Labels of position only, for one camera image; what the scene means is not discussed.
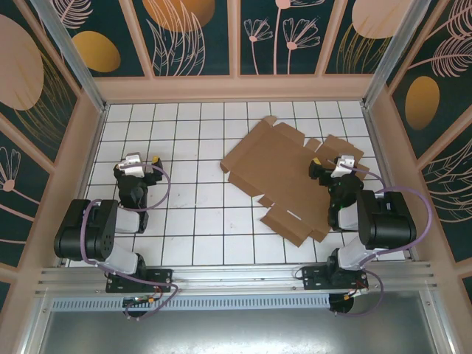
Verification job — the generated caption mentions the brown cardboard box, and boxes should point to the brown cardboard box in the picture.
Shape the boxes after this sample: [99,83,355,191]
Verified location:
[220,115,366,247]

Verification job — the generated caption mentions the grey metal sheet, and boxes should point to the grey metal sheet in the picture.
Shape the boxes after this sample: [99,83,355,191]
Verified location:
[21,308,453,354]

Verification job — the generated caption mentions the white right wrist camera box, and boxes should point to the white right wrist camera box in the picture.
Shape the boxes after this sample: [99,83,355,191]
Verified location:
[329,154,357,178]

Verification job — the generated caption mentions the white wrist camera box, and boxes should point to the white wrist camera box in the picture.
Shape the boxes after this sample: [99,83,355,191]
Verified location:
[329,154,357,178]
[121,153,147,176]

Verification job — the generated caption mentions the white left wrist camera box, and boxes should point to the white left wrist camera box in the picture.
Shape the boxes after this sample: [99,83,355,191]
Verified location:
[121,153,147,176]

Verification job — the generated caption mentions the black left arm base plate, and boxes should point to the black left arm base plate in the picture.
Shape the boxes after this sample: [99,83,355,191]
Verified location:
[105,268,173,294]

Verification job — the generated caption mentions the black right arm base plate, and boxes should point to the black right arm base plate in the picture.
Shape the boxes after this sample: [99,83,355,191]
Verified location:
[301,265,369,291]

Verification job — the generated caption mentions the small yellow wire connector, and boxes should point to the small yellow wire connector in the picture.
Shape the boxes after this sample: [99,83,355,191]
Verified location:
[344,280,369,299]
[125,287,167,308]

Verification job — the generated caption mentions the aluminium mounting rail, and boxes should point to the aluminium mounting rail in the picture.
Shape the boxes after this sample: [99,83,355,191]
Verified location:
[35,262,438,296]

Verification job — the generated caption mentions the aluminium frame post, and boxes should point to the aluminium frame post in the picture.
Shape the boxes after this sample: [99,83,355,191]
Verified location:
[362,0,425,108]
[29,0,108,114]

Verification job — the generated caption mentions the grey slotted cable duct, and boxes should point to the grey slotted cable duct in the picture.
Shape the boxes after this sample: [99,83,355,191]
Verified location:
[51,294,331,310]

